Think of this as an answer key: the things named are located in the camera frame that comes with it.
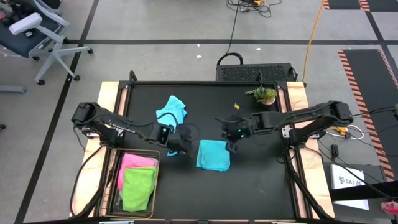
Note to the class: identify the teal microfiber towel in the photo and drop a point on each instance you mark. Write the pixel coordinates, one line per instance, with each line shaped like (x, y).
(213, 155)

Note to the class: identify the grey office chair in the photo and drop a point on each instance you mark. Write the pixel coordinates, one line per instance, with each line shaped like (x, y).
(18, 40)

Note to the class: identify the white printed cardboard box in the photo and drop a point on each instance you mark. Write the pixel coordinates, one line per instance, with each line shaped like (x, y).
(349, 186)

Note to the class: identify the green microfiber towel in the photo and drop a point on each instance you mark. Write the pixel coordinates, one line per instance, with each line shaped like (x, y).
(138, 189)

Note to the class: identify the black metal table frame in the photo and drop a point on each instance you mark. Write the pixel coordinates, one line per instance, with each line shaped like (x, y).
(202, 82)

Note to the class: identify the black mat with hazard stripes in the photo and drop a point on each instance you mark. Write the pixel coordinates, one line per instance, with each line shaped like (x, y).
(370, 87)
(382, 4)
(342, 3)

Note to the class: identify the light blue microfiber towel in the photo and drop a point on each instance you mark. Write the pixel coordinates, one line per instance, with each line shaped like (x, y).
(172, 109)

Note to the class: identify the pink red patterned item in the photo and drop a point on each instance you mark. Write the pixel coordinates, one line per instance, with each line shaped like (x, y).
(390, 207)

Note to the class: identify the black metal bar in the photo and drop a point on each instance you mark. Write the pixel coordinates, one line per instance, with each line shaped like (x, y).
(363, 191)

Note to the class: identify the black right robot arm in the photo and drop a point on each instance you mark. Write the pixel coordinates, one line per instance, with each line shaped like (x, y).
(311, 113)

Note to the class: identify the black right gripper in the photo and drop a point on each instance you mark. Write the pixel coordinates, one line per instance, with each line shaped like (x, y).
(237, 127)

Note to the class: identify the pink microfiber towel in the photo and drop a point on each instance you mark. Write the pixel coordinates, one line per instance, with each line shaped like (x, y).
(133, 161)

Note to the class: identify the grey metal bar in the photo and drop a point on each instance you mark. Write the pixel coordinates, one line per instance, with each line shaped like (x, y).
(12, 89)

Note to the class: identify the black perforated equipment box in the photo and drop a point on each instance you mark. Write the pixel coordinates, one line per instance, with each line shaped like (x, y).
(248, 73)

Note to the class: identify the small potted artificial plant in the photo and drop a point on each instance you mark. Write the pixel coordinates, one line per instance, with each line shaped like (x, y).
(264, 95)

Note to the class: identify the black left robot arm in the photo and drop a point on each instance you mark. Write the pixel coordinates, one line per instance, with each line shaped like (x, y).
(109, 123)

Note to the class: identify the grey metal bracket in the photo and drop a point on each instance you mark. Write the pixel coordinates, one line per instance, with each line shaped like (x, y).
(285, 132)

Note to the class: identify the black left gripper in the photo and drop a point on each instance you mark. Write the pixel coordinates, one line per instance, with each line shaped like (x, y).
(182, 137)

